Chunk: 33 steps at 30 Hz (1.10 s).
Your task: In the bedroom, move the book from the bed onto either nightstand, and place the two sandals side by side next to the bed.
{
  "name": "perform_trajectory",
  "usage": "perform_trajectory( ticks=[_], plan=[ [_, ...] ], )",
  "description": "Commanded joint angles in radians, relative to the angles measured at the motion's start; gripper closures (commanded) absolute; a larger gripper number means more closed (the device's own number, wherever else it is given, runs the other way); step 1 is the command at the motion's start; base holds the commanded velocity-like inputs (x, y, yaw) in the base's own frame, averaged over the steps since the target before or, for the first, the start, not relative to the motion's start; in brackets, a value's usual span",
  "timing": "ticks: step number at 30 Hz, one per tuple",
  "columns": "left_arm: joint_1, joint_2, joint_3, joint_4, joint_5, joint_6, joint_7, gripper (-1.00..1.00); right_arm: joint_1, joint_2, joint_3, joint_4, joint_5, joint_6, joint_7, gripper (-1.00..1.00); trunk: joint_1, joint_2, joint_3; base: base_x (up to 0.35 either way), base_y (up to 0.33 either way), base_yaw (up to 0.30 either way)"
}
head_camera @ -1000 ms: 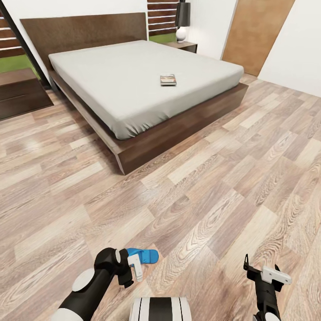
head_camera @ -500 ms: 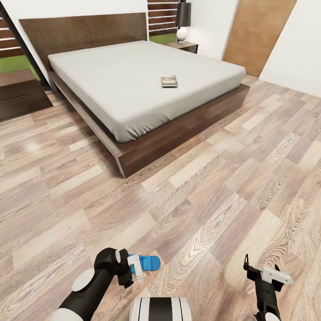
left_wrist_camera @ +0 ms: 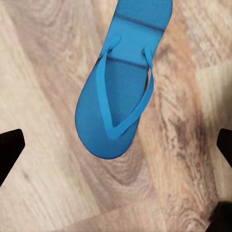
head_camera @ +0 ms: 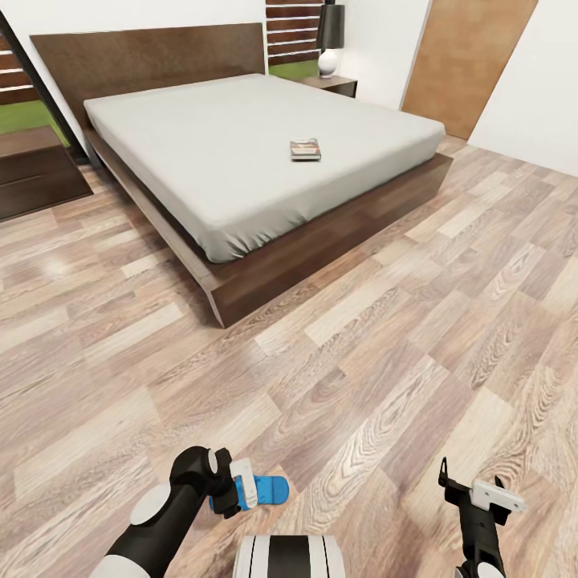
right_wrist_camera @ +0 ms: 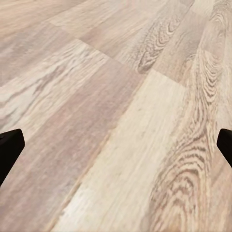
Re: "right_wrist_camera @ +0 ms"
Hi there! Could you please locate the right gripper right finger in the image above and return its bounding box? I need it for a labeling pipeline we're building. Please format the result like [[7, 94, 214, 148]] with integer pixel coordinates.
[[217, 128, 232, 167]]

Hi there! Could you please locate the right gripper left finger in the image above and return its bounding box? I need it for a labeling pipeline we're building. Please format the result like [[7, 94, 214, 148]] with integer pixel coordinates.
[[0, 129, 25, 186]]

